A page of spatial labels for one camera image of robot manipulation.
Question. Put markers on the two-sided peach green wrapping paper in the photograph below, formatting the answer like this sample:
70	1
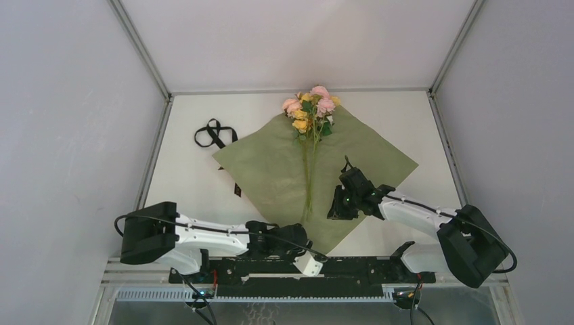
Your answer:
269	168

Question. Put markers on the black ribbon with gold text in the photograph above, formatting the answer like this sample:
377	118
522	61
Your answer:
213	129

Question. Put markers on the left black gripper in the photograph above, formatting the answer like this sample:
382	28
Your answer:
299	250

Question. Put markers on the white slotted cable duct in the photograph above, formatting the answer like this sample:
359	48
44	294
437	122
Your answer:
187	295

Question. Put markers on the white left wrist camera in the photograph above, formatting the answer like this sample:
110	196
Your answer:
308	265

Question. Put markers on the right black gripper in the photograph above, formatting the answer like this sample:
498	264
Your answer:
336	211

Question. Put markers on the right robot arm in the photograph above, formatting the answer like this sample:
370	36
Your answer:
465	243

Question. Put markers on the yellow fake flower stem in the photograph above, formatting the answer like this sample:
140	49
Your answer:
305	148

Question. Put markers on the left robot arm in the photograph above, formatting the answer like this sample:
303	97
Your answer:
159	234

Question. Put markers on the pink fake flower stem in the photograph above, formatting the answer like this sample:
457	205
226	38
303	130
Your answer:
314	107

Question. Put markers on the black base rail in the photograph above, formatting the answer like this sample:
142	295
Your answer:
276	279

